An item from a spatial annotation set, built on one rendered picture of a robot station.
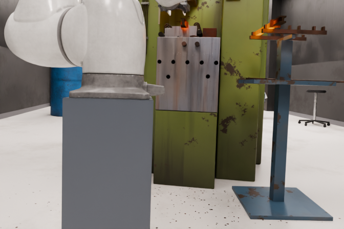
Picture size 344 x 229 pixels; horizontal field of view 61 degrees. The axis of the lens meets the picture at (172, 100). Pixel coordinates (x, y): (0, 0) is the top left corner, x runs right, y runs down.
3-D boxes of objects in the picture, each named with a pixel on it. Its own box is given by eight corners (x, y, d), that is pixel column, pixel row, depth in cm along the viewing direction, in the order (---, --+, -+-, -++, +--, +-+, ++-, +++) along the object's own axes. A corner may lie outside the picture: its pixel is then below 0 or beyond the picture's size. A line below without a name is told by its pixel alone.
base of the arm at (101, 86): (167, 100, 67) (167, 75, 67) (67, 97, 65) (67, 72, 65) (162, 96, 85) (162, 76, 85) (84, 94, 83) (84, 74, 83)
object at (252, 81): (336, 86, 141) (336, 82, 141) (253, 83, 141) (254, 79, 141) (306, 85, 171) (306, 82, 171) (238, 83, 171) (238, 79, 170)
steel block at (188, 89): (217, 112, 175) (220, 37, 172) (154, 109, 181) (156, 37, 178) (217, 105, 230) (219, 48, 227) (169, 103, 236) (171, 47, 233)
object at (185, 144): (214, 189, 178) (217, 112, 175) (152, 184, 183) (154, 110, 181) (215, 164, 233) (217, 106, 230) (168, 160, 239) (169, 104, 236)
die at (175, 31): (196, 38, 180) (196, 24, 180) (164, 38, 183) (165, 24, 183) (200, 47, 222) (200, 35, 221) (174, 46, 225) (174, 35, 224)
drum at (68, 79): (86, 112, 568) (87, 62, 562) (89, 116, 508) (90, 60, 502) (50, 113, 546) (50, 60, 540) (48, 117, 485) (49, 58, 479)
